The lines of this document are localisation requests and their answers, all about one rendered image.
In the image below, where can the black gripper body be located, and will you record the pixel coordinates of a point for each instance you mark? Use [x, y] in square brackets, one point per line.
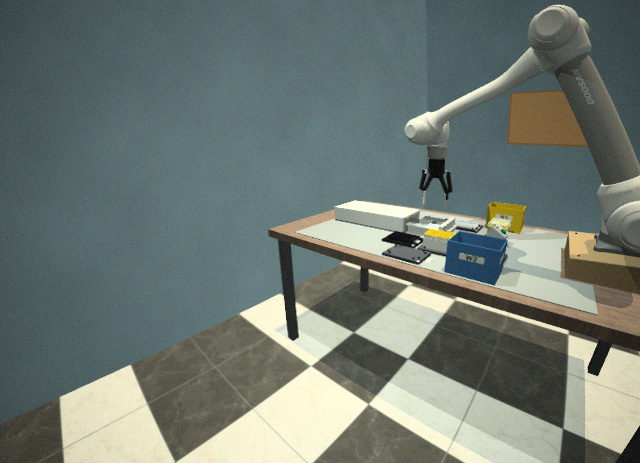
[436, 163]

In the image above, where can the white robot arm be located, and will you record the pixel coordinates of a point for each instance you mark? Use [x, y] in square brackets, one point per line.
[558, 38]

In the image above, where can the blue bin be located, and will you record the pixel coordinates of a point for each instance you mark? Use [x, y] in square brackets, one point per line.
[473, 262]

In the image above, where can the pale grey bench mat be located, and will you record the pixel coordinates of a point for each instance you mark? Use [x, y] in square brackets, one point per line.
[532, 267]

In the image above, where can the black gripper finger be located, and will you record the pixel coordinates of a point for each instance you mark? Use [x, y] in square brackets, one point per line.
[424, 172]
[446, 190]

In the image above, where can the yellow open-top bin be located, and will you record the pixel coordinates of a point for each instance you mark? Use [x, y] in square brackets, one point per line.
[516, 216]

